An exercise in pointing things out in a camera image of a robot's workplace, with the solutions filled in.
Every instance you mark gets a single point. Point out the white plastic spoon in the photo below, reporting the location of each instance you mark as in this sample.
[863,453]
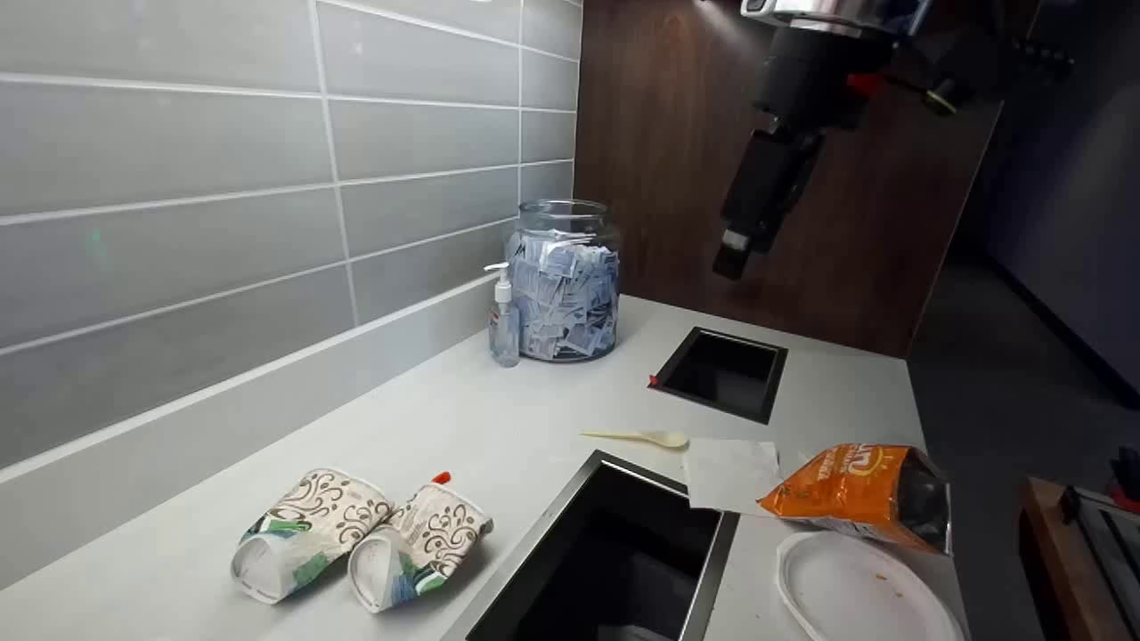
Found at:
[658,438]

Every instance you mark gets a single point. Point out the crushed paper cup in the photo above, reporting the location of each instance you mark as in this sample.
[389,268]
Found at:
[320,521]
[415,549]

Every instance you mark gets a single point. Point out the orange snack packet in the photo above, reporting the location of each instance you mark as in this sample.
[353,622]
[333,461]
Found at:
[886,491]

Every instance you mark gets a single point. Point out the left crushed paper cup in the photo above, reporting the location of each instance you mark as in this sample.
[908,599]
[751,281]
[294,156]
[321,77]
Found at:
[320,521]

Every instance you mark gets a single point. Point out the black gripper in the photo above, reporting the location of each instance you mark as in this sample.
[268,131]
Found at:
[806,90]

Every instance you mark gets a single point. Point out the right crushed paper cup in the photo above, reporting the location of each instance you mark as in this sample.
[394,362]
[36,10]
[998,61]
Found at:
[415,549]

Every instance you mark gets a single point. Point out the white paper napkin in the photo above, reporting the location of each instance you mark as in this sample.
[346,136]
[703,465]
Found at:
[728,476]

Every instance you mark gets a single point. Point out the glass jar of packets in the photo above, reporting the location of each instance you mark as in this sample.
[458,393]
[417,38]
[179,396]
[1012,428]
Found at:
[565,273]

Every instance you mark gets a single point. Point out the small sanitizer pump bottle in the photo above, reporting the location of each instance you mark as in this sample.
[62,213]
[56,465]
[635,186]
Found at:
[504,319]

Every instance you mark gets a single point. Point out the white plastic lid plate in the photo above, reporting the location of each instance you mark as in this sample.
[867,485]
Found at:
[842,590]

